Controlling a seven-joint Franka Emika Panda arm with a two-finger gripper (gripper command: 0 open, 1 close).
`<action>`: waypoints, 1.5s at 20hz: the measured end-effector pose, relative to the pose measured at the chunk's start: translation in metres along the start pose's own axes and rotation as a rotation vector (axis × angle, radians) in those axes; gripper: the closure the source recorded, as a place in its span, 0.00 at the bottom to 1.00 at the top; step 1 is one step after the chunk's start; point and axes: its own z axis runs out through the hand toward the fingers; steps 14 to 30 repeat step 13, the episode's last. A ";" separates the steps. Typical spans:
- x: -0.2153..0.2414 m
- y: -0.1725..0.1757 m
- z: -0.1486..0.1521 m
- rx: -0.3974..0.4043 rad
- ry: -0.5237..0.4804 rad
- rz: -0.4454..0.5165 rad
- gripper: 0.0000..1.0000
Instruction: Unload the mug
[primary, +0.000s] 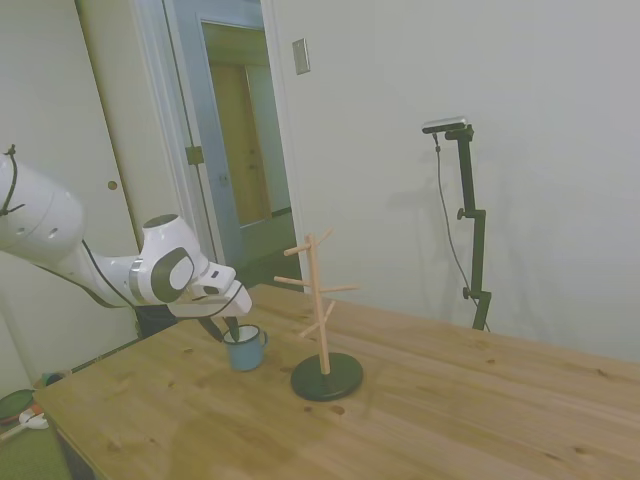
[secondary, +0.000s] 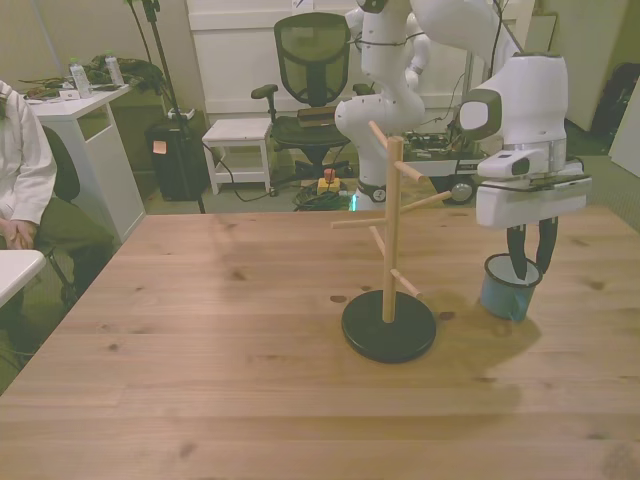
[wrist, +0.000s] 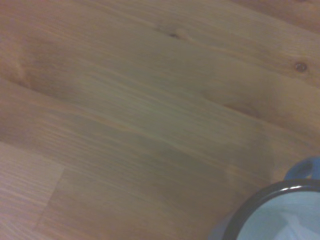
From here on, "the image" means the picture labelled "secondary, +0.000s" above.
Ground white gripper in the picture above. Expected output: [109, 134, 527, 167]
[474, 182, 589, 280]

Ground blue enamel mug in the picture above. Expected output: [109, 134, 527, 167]
[479, 253, 544, 322]

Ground wooden mug tree black base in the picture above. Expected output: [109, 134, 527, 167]
[330, 119, 454, 365]

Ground person left hand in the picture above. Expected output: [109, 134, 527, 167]
[7, 218, 39, 251]

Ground white wheeled cart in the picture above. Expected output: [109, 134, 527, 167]
[402, 130, 484, 207]

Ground narrow white board panel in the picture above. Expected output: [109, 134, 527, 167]
[608, 82, 640, 179]

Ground black bag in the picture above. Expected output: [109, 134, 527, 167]
[592, 62, 640, 146]

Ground large white board panel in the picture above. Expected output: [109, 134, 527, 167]
[524, 12, 609, 134]

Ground yellow emergency stop button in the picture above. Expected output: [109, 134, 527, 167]
[316, 168, 343, 197]

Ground brown box on chair seat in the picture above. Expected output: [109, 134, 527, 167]
[297, 106, 337, 129]

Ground black mesh office chair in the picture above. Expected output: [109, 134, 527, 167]
[251, 12, 374, 194]

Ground white wooden stool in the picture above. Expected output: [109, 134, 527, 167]
[202, 118, 275, 196]

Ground black box with orange note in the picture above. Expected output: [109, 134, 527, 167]
[144, 122, 209, 202]

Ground camouflage cloth pile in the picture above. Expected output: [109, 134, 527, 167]
[82, 54, 166, 94]

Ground white desk cabinet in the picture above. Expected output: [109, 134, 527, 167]
[24, 83, 147, 242]

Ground clear plastic bottle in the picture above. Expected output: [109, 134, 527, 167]
[68, 56, 93, 99]
[103, 51, 124, 87]

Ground dark chair of person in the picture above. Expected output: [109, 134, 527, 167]
[42, 124, 82, 306]

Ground small white side table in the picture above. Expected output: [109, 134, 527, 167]
[0, 248, 47, 307]

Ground seated person in white shirt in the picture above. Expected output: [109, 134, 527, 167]
[0, 79, 117, 321]

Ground aluminium frame post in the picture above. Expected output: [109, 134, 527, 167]
[463, 48, 476, 99]

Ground black coiled floor cables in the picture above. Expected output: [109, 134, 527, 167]
[292, 182, 352, 213]

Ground black cable on robot arm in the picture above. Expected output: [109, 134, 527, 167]
[348, 0, 527, 57]

